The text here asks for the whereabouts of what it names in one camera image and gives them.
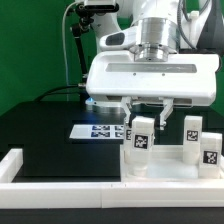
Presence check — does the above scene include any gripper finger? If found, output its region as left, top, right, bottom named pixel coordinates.
left=158, top=98, right=174, bottom=130
left=121, top=97, right=132, bottom=127

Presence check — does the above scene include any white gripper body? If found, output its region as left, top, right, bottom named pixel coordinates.
left=86, top=51, right=220, bottom=106

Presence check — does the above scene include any white square table top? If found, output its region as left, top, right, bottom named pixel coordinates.
left=120, top=145, right=224, bottom=182

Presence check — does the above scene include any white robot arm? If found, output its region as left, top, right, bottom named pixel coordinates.
left=75, top=0, right=224, bottom=129

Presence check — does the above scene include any white sheet with tags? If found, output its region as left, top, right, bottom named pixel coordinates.
left=70, top=124, right=124, bottom=140

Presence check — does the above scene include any white U-shaped fence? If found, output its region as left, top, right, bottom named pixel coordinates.
left=0, top=149, right=224, bottom=209

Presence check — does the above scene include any black cable at base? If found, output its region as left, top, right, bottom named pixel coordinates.
left=34, top=85, right=88, bottom=102

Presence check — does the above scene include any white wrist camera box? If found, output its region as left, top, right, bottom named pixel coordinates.
left=99, top=26, right=137, bottom=51

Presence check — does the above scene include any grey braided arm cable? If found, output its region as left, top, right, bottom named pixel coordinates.
left=176, top=0, right=212, bottom=51

